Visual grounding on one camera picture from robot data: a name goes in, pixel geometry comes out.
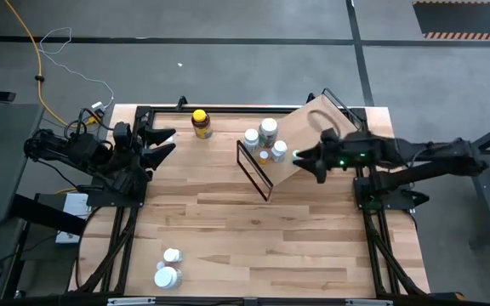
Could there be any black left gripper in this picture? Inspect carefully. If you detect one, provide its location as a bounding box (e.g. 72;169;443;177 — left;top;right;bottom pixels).
115;118;177;173

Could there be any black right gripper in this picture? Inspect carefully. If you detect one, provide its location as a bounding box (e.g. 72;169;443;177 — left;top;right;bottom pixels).
299;127;373;184

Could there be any amber bottle with yellow cap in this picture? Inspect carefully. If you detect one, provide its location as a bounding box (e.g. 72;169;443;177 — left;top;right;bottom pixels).
191;109;213;140

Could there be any large clear green-labelled bottle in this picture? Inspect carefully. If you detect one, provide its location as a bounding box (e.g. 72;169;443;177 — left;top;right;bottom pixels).
258;117;279;149

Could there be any white bottle red-lined label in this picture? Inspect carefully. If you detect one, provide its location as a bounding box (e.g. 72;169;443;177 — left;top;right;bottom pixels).
243;128;260;154

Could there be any white power box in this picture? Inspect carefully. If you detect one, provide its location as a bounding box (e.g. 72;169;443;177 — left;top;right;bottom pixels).
55;193;91;245

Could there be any black desk leg beam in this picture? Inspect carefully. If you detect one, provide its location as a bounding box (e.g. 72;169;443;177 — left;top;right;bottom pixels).
9;194;88;237

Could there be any large white-lidded bottle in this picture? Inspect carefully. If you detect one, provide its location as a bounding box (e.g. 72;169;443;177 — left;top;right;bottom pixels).
153;266;183;291

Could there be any grey desk top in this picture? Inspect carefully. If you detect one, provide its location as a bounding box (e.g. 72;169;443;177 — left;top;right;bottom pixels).
0;103;45;225

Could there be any black metal stand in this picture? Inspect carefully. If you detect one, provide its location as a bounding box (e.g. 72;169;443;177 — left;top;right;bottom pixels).
442;115;490;250

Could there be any black hazard-striped floor mat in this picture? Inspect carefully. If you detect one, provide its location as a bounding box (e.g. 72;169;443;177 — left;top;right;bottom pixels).
412;0;490;42

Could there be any wooden shelf with black frame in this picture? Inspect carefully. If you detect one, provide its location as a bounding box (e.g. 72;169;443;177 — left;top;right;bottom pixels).
235;88;363;203

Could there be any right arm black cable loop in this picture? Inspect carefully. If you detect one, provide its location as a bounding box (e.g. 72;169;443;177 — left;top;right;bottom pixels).
307;109;339;139

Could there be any black aluminium rig frame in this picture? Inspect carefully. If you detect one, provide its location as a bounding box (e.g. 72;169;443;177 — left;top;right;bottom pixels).
68;104;467;306

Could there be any thin white cable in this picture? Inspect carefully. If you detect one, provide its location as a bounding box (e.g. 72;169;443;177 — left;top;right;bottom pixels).
37;26;116;111

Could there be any yellow cable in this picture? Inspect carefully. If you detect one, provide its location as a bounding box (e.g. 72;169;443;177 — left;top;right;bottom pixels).
3;0;102;128

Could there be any silver bracket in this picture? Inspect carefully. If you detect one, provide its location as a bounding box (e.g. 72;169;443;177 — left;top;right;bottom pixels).
107;297;157;306
345;299;393;306

